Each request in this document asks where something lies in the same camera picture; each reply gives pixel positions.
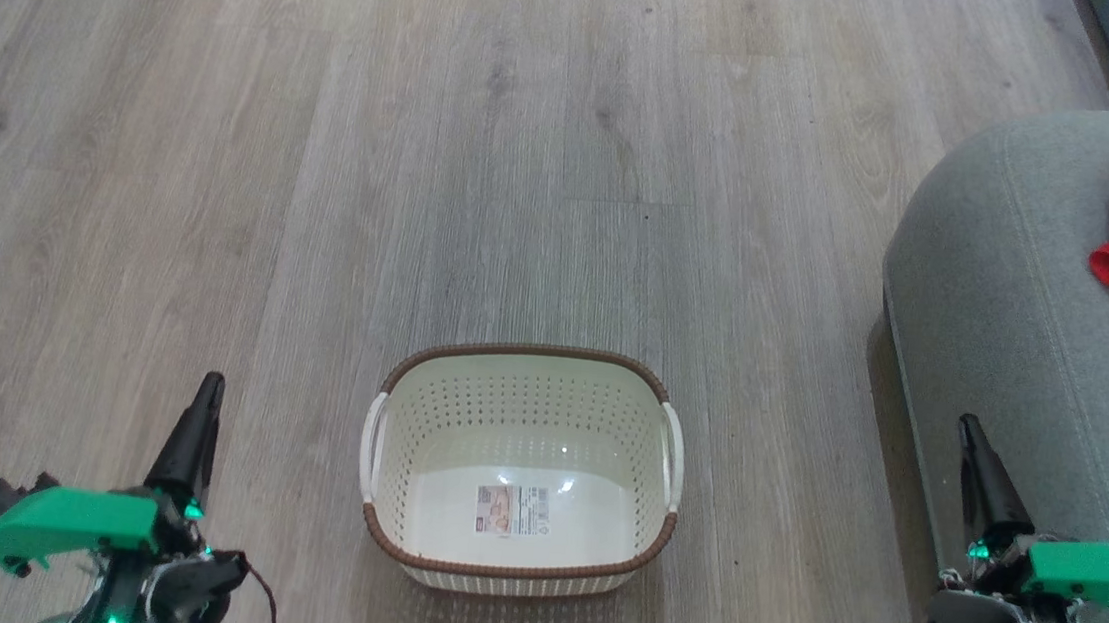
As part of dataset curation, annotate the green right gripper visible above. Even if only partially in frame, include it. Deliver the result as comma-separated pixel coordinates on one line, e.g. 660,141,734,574
941,414,1109,623

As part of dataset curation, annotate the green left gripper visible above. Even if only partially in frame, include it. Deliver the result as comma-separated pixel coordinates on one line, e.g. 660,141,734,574
0,353,227,591

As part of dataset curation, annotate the grey fabric sofa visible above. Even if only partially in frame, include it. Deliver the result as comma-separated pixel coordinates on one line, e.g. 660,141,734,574
853,91,1109,623

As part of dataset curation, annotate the paper label sticker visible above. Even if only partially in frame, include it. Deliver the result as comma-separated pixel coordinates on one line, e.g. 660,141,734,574
473,482,555,541

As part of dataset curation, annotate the cream perforated laundry basket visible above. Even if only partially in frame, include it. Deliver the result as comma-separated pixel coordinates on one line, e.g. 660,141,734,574
348,330,694,612

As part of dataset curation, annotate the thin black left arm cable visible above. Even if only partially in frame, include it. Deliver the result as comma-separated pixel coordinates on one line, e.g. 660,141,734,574
231,555,285,623

